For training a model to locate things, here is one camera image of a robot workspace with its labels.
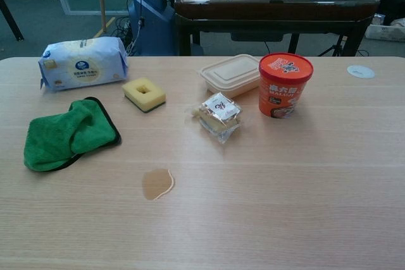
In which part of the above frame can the green microfibre cloth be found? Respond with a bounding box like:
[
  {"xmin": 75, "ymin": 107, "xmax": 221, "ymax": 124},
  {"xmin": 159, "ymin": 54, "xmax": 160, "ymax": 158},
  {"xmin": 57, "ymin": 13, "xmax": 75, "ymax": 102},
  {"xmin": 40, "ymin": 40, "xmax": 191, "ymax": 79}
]
[{"xmin": 23, "ymin": 96, "xmax": 122, "ymax": 173}]

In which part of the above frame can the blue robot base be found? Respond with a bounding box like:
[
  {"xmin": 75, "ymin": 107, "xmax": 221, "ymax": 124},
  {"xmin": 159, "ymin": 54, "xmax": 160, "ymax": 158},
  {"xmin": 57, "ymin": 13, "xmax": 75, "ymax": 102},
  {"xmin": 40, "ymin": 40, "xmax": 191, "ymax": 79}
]
[{"xmin": 128, "ymin": 0, "xmax": 177, "ymax": 56}]

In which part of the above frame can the brown liquid spill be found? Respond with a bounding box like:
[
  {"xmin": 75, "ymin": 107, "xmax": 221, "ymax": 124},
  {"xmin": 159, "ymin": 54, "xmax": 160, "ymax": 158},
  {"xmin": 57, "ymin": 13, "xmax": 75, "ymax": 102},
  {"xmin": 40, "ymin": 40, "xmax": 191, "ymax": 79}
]
[{"xmin": 141, "ymin": 168, "xmax": 175, "ymax": 202}]

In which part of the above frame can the clear wrapped snack packet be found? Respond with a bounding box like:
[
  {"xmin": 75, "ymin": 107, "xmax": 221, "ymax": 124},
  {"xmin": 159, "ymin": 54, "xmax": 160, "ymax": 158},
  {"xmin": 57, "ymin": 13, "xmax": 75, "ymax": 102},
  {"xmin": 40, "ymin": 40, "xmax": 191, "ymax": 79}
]
[{"xmin": 185, "ymin": 91, "xmax": 244, "ymax": 145}]

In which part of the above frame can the beige lidded lunch box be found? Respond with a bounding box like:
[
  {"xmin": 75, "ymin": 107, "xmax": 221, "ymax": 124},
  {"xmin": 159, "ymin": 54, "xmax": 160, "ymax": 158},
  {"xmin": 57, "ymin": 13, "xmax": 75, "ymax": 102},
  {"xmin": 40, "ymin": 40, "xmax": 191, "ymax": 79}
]
[{"xmin": 199, "ymin": 54, "xmax": 262, "ymax": 99}]

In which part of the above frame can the yellow sponge with hole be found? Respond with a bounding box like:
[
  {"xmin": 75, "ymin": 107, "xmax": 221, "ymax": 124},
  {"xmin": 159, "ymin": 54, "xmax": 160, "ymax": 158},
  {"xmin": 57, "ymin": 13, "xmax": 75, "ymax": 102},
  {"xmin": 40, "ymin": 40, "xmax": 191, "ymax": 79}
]
[{"xmin": 121, "ymin": 77, "xmax": 167, "ymax": 114}]

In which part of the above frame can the orange instant noodle cup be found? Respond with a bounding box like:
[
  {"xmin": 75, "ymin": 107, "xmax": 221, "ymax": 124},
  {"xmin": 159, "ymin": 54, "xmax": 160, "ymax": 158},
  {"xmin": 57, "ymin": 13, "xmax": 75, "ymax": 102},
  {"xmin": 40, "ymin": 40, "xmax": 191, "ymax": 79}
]
[{"xmin": 258, "ymin": 53, "xmax": 314, "ymax": 120}]

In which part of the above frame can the dark wood mahjong table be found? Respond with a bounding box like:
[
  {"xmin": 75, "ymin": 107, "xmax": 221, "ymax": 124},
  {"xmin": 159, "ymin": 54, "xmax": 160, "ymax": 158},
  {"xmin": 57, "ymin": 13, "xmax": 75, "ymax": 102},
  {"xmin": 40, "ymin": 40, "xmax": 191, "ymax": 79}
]
[{"xmin": 173, "ymin": 0, "xmax": 380, "ymax": 58}]

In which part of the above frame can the white blue tissue pack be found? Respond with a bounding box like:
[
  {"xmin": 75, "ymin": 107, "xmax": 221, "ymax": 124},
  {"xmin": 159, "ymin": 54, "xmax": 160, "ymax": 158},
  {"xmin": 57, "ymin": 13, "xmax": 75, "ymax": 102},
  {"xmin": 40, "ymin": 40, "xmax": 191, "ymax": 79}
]
[{"xmin": 38, "ymin": 36, "xmax": 129, "ymax": 93}]

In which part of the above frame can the black tripod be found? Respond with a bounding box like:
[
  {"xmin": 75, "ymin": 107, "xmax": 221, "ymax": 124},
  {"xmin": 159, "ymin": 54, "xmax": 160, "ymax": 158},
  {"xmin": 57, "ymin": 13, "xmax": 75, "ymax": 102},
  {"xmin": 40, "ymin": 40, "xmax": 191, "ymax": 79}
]
[{"xmin": 317, "ymin": 34, "xmax": 346, "ymax": 58}]

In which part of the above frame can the black table leg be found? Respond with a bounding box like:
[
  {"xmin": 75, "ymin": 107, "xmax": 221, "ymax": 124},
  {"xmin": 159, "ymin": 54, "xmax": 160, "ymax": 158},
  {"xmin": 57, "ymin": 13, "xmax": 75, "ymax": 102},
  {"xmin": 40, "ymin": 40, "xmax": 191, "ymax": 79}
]
[{"xmin": 0, "ymin": 0, "xmax": 25, "ymax": 42}]

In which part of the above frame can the grey round cable grommet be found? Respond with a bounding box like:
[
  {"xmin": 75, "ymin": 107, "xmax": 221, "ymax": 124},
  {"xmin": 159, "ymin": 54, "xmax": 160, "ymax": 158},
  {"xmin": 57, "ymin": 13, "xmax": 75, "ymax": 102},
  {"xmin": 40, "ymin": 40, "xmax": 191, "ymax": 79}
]
[{"xmin": 346, "ymin": 64, "xmax": 376, "ymax": 79}]

